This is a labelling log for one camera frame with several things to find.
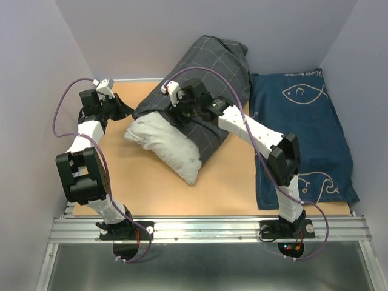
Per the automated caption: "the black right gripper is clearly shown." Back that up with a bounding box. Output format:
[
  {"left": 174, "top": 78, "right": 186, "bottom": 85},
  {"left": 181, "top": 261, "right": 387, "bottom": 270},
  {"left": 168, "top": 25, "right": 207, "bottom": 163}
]
[{"left": 163, "top": 90, "right": 199, "bottom": 130}]

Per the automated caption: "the white stained pillow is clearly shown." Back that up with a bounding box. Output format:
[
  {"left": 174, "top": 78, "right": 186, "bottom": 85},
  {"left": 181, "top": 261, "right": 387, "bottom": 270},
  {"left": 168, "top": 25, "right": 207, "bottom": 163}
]
[{"left": 124, "top": 112, "right": 202, "bottom": 185}]

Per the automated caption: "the grey checked pillowcase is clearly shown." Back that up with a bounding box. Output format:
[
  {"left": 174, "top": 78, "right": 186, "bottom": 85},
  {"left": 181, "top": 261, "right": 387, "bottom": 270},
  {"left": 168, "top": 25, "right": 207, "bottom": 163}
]
[{"left": 133, "top": 35, "right": 252, "bottom": 164}]

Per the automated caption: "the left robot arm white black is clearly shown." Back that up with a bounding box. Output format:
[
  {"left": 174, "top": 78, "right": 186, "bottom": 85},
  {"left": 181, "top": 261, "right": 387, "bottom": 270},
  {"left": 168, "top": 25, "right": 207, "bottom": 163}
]
[{"left": 55, "top": 89, "right": 139, "bottom": 240}]

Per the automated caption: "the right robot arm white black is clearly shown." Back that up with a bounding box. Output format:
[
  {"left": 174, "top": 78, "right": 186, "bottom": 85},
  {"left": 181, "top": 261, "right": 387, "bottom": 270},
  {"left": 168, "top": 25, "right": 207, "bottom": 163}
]
[{"left": 161, "top": 79, "right": 306, "bottom": 236}]

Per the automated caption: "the blue fish-print cushion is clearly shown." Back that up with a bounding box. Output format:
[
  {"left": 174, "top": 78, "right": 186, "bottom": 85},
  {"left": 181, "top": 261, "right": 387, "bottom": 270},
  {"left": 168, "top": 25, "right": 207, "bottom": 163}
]
[{"left": 249, "top": 68, "right": 360, "bottom": 205}]

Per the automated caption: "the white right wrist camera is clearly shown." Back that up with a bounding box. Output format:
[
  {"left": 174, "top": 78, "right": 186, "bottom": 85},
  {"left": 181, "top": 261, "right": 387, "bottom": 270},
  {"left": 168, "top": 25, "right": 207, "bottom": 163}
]
[{"left": 161, "top": 81, "right": 183, "bottom": 107}]

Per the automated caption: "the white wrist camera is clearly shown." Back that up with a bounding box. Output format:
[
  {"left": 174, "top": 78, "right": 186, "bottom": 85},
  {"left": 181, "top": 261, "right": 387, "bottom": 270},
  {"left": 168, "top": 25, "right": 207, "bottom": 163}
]
[
  {"left": 161, "top": 81, "right": 183, "bottom": 107},
  {"left": 92, "top": 78, "right": 115, "bottom": 99}
]

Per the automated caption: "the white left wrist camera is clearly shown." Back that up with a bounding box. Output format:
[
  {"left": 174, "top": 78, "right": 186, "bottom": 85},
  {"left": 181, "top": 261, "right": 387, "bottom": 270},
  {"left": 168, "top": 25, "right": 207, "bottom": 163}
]
[{"left": 92, "top": 78, "right": 115, "bottom": 99}]

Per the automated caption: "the aluminium table edge frame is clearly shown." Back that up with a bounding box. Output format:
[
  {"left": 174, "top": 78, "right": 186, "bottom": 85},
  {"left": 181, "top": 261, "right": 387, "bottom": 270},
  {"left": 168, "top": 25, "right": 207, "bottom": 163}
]
[{"left": 35, "top": 78, "right": 243, "bottom": 291}]

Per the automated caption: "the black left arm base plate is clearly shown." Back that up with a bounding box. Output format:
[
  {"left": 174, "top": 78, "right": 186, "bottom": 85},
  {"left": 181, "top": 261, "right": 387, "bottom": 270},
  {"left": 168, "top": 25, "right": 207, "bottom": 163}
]
[{"left": 95, "top": 220, "right": 148, "bottom": 241}]

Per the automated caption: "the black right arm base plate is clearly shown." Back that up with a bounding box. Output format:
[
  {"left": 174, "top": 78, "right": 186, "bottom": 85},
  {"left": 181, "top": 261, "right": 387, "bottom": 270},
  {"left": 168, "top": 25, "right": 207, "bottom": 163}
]
[{"left": 259, "top": 219, "right": 316, "bottom": 241}]

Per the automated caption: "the aluminium mounting rail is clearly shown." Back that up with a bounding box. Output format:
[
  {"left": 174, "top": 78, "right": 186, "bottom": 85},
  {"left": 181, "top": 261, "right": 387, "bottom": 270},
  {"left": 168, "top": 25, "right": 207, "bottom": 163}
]
[{"left": 48, "top": 216, "right": 372, "bottom": 244}]

